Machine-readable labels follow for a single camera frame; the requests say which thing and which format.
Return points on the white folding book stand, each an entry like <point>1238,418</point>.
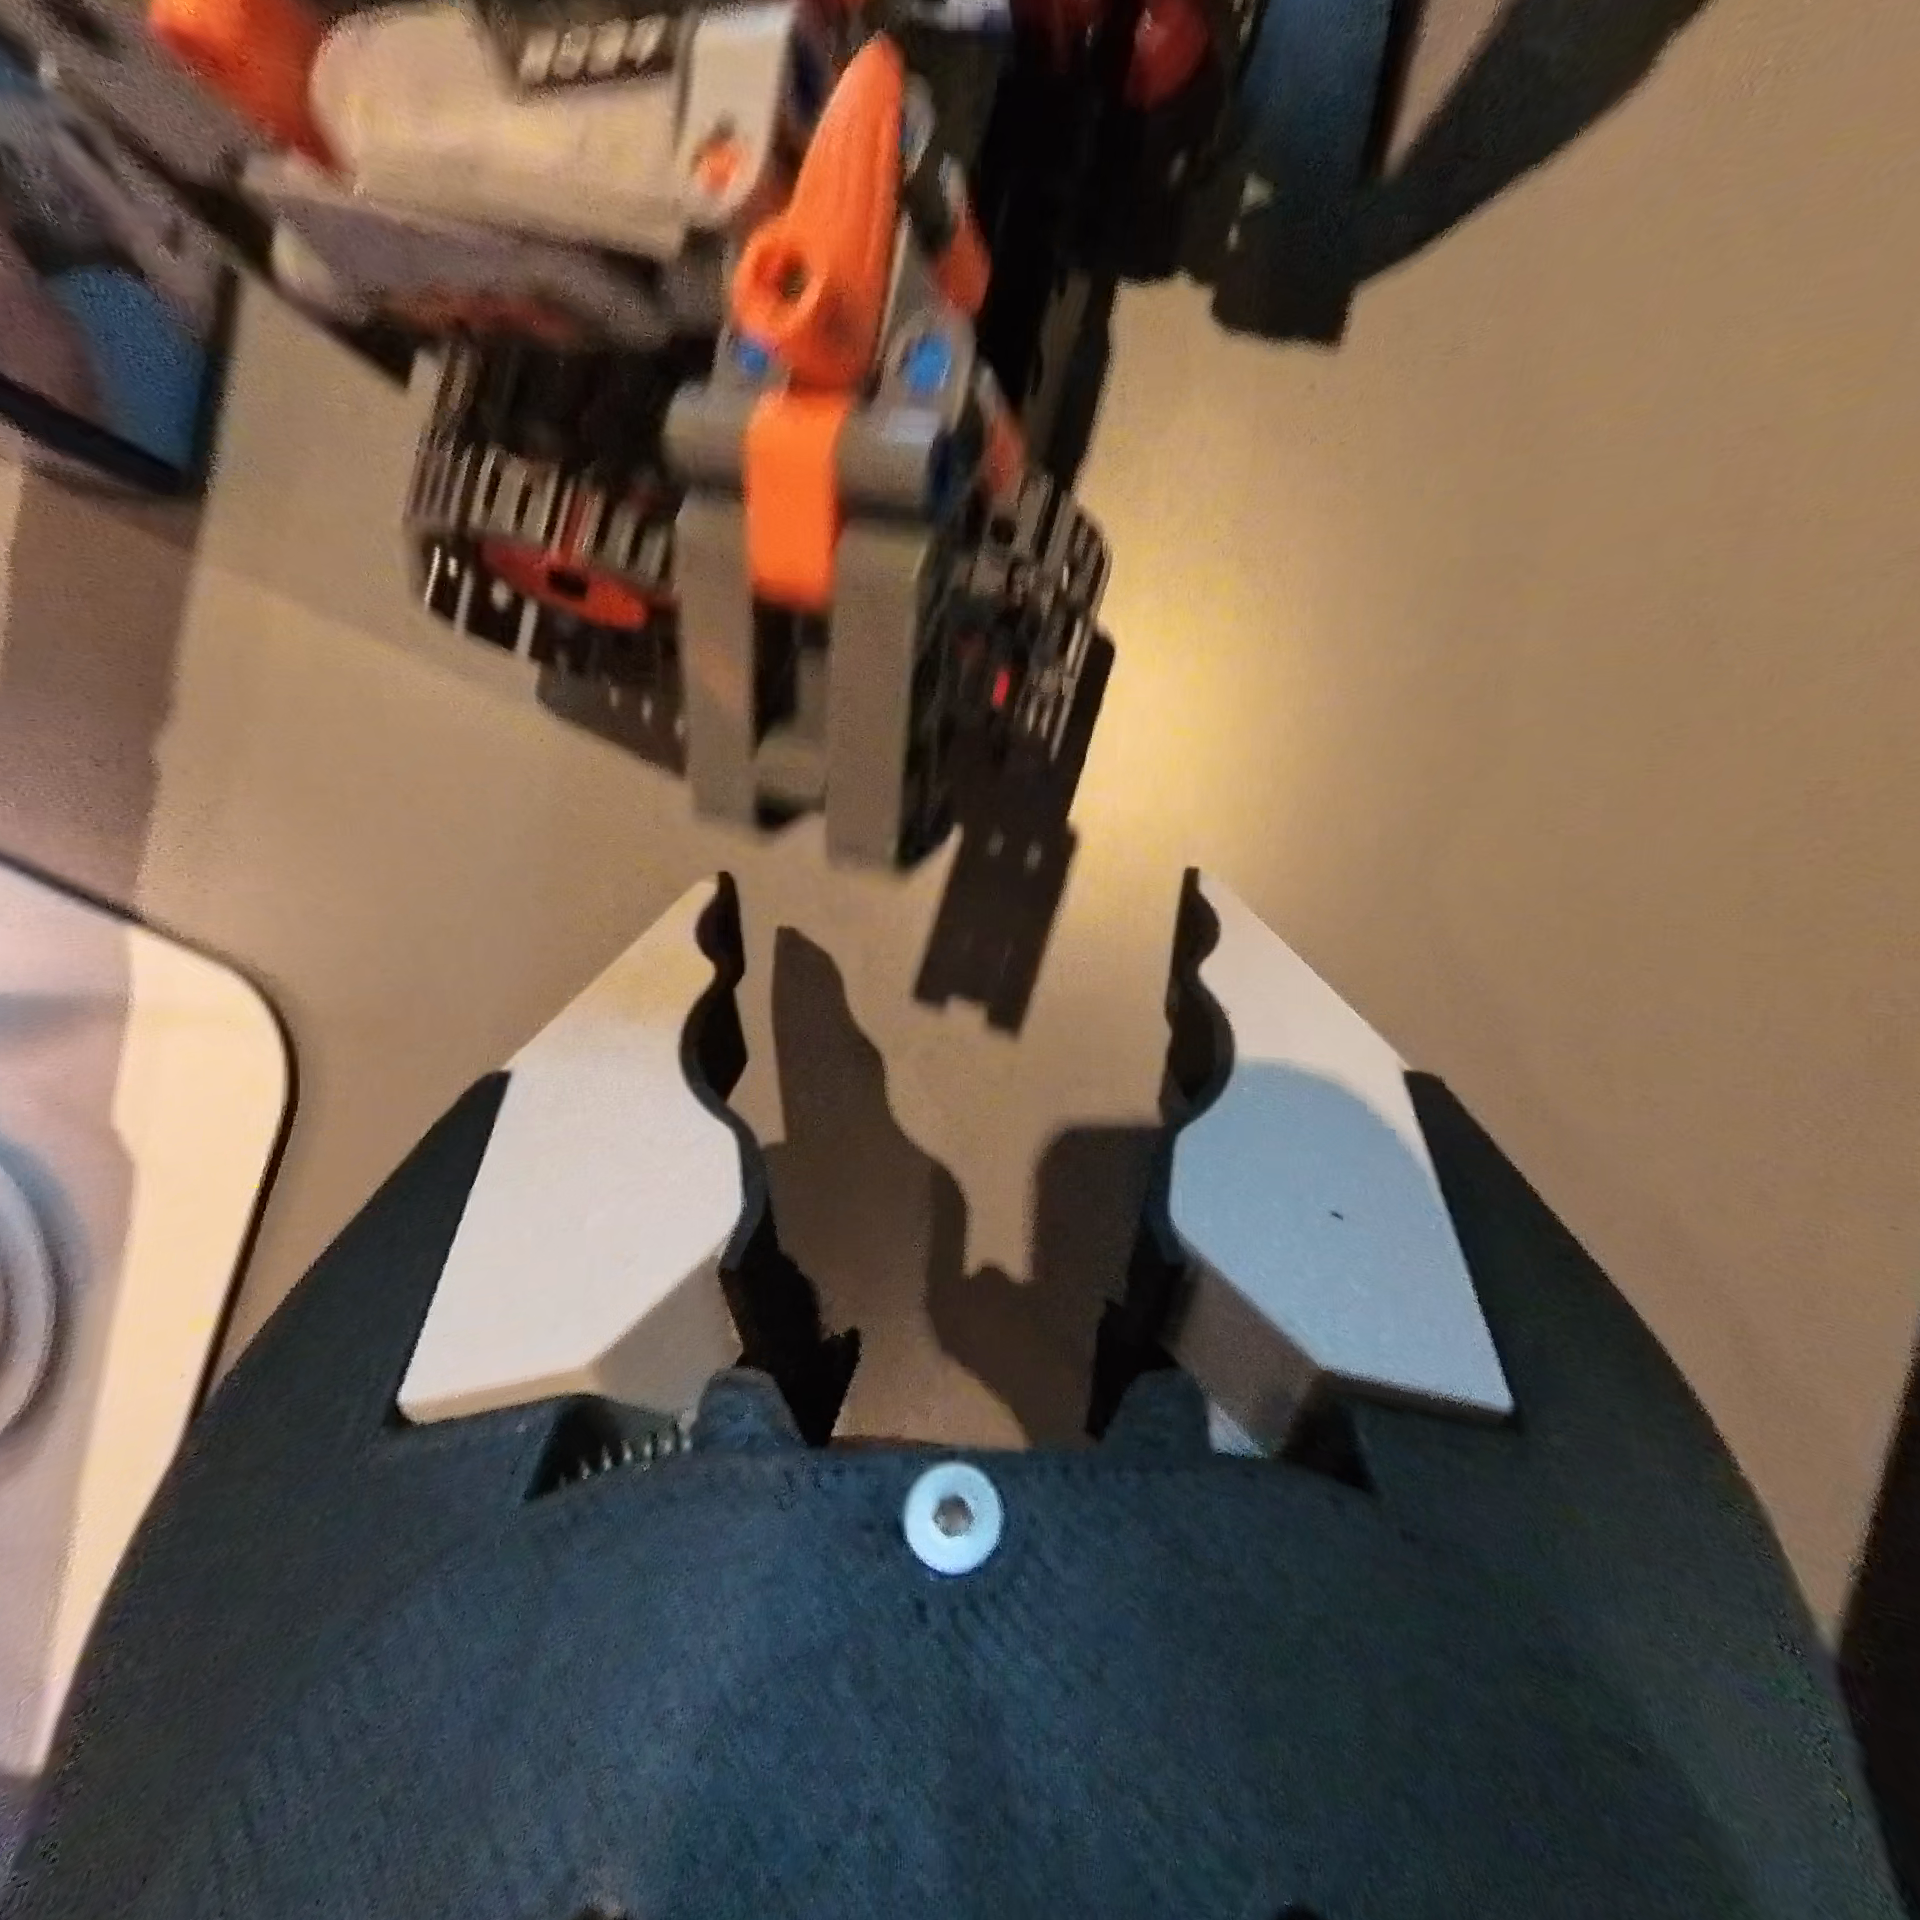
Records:
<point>166,1277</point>

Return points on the robot kit cardboard box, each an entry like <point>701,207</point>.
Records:
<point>128,359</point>

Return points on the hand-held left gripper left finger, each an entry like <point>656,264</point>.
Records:
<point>586,1186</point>

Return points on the toy tracked robot vehicle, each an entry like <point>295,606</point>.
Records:
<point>796,451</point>

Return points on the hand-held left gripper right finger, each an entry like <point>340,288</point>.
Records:
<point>1320,1215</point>

